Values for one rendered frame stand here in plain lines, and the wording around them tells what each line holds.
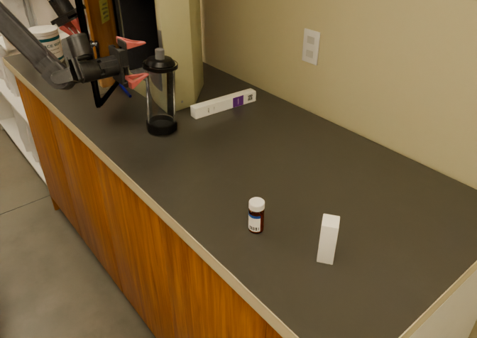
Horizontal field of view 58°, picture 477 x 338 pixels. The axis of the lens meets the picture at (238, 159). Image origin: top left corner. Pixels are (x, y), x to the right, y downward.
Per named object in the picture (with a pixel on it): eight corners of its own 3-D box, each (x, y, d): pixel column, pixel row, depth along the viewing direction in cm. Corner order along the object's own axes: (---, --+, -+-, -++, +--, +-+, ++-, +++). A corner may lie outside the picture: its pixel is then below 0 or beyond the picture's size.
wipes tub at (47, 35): (58, 54, 207) (51, 23, 199) (69, 61, 198) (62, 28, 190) (30, 60, 200) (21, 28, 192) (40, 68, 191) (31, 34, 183)
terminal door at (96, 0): (125, 75, 171) (108, -34, 149) (98, 109, 145) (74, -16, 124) (123, 75, 171) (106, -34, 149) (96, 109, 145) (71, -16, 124)
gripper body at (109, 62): (124, 49, 119) (99, 54, 115) (128, 84, 125) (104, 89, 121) (113, 43, 123) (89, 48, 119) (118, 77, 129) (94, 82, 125)
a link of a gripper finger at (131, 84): (152, 61, 126) (122, 67, 121) (154, 84, 130) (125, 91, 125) (140, 55, 130) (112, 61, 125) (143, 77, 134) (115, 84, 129)
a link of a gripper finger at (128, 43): (150, 37, 122) (119, 43, 117) (152, 62, 126) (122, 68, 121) (138, 31, 127) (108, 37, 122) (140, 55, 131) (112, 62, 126)
